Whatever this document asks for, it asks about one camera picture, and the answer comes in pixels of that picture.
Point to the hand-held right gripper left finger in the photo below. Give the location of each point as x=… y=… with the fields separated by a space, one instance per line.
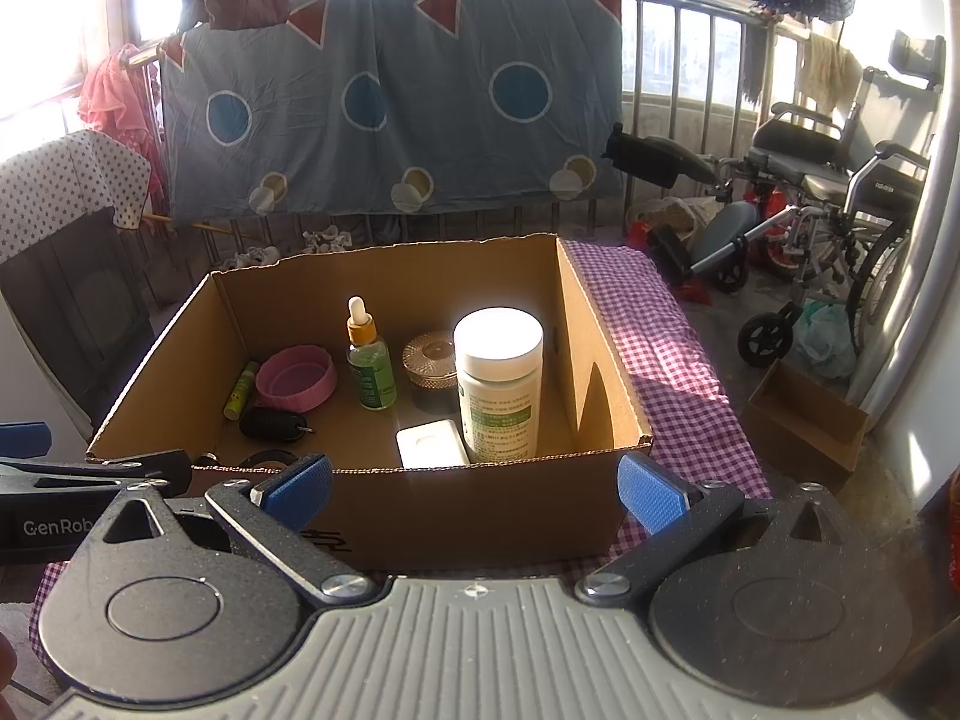
x=300 y=491

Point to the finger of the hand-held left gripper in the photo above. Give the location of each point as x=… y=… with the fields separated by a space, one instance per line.
x=90 y=476
x=22 y=439

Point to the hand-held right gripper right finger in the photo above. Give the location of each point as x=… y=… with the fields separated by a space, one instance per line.
x=652 y=499

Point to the black tape roll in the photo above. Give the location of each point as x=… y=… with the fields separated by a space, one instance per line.
x=251 y=457

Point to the black key fob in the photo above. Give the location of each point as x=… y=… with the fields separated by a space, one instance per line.
x=270 y=425

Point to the pink silicone bowl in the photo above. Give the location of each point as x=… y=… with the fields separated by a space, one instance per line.
x=300 y=399

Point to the green lip balm tube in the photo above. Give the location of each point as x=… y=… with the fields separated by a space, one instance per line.
x=240 y=394

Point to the green dropper bottle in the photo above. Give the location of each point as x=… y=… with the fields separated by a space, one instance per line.
x=371 y=382

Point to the white plastic case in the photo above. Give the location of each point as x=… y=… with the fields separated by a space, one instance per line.
x=431 y=444

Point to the brown cardboard box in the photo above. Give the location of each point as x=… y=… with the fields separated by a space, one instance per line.
x=450 y=510

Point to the white pill bottle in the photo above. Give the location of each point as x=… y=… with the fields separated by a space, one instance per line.
x=499 y=405

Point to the rose gold jar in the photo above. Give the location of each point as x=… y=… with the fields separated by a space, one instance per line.
x=429 y=360

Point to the dark grey cabinet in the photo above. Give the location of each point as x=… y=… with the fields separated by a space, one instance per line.
x=75 y=300

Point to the small cardboard box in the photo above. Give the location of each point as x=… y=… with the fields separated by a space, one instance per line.
x=795 y=435

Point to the green plastic bag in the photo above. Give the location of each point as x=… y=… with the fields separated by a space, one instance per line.
x=825 y=337

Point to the black footrest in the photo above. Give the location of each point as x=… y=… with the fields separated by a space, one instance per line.
x=667 y=251

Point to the white star print cloth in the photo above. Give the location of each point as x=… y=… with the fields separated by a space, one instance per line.
x=60 y=180

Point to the red plastic bag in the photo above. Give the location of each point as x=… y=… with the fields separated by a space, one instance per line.
x=643 y=231

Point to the yellow pole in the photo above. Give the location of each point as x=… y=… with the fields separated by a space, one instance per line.
x=187 y=225

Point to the beige sack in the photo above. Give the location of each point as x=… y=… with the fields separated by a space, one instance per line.
x=675 y=214

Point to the pink hanging clothes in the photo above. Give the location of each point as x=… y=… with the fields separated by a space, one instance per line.
x=120 y=105

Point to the blue patterned blanket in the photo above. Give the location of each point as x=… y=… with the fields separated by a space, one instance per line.
x=450 y=150

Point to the black seat wheelchair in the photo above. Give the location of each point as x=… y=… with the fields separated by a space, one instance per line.
x=817 y=157

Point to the metal window railing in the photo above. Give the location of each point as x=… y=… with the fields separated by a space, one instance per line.
x=690 y=52

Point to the grey hanging cloth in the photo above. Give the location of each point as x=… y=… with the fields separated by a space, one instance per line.
x=757 y=60

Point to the beige hanging towel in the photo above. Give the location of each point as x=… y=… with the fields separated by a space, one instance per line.
x=825 y=75

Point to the silver frame wheelchair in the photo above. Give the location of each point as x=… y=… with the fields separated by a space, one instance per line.
x=862 y=240

